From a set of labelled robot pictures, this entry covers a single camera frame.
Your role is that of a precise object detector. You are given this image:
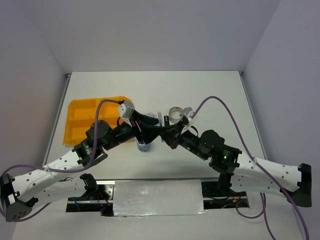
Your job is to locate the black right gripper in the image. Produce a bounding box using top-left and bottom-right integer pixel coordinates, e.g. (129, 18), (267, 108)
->
(161, 119), (208, 160)

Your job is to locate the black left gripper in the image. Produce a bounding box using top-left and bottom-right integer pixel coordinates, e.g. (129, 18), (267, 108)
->
(103, 109), (166, 151)

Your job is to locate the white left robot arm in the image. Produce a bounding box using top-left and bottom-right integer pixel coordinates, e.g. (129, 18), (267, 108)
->
(0, 111), (159, 222)

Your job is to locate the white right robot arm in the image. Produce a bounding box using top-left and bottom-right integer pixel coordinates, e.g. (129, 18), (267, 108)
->
(163, 115), (312, 208)

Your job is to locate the blue putty jar far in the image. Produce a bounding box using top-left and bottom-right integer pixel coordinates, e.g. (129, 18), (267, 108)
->
(146, 112), (157, 119)

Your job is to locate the blue putty jar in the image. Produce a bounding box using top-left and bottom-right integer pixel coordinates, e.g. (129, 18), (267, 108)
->
(136, 141), (151, 152)
(146, 112), (157, 119)

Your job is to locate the pink highlighter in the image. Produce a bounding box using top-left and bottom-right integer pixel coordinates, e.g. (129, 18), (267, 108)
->
(163, 115), (170, 127)

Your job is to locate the white tape roll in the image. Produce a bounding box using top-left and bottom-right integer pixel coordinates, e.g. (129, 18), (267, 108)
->
(168, 106), (183, 124)

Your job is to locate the blue putty jar near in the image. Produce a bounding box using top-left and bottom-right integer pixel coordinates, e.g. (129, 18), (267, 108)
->
(136, 141), (151, 152)

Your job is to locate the yellow compartment bin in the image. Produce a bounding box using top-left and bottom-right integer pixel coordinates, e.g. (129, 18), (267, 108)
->
(63, 98), (123, 146)

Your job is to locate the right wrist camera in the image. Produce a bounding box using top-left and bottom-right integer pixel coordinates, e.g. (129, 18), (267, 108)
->
(179, 107), (197, 134)

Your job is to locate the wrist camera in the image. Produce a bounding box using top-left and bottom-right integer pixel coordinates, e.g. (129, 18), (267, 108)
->
(179, 107), (197, 134)
(117, 100), (135, 125)

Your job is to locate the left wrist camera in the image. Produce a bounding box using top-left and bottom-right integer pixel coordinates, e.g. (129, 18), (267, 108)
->
(117, 100), (135, 125)

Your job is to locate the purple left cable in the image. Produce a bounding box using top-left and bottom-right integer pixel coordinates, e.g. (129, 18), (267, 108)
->
(0, 99), (125, 222)

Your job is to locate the purple cable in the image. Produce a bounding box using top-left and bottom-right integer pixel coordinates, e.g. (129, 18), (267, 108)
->
(0, 99), (125, 222)
(191, 95), (311, 240)

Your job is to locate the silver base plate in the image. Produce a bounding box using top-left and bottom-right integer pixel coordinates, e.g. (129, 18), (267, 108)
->
(65, 179), (249, 217)

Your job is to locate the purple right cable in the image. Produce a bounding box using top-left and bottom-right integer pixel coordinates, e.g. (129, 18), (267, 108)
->
(191, 95), (311, 240)

